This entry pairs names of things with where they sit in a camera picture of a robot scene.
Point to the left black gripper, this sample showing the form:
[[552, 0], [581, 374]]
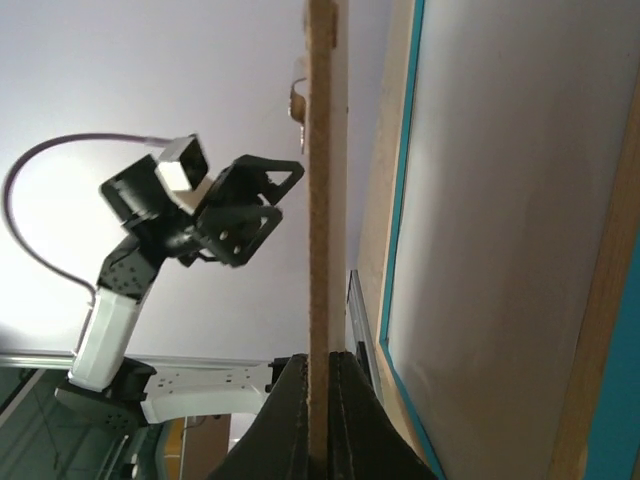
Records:
[[234, 222]]

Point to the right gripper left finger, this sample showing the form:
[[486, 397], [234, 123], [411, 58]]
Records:
[[276, 445]]

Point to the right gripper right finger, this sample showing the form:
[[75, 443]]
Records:
[[363, 444]]

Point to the brown cardboard backing board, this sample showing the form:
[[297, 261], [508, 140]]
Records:
[[323, 115]]

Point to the wooden teal picture frame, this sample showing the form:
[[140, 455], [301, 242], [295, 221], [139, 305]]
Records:
[[598, 429]]

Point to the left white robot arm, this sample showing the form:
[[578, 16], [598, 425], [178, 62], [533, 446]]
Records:
[[121, 394]]

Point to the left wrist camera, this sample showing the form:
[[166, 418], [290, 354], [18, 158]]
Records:
[[182, 169]]

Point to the left aluminium corner post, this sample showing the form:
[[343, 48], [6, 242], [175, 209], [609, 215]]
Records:
[[356, 319]]

